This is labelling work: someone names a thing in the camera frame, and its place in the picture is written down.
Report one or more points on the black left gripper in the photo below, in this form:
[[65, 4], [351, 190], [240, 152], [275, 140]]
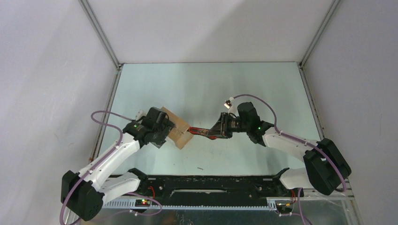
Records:
[[166, 126]]

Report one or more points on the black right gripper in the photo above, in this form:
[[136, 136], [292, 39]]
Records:
[[221, 127]]

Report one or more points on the brown cardboard express box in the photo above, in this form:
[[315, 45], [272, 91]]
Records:
[[179, 134]]

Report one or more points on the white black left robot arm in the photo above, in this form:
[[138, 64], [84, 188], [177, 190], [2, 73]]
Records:
[[105, 164]]

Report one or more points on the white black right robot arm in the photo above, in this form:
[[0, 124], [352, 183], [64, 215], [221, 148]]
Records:
[[325, 167]]

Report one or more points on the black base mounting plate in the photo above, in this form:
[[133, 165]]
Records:
[[214, 191]]

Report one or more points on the left controller board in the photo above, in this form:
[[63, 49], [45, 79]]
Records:
[[142, 203]]

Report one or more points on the controller board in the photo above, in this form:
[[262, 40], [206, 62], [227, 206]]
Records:
[[284, 208], [142, 203]]

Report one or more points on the right controller board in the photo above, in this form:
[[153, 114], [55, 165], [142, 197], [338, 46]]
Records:
[[284, 208]]

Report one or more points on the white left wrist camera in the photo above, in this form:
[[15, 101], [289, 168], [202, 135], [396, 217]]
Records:
[[140, 114]]

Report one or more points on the aluminium frame rail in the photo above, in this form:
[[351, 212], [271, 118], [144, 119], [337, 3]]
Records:
[[308, 203]]

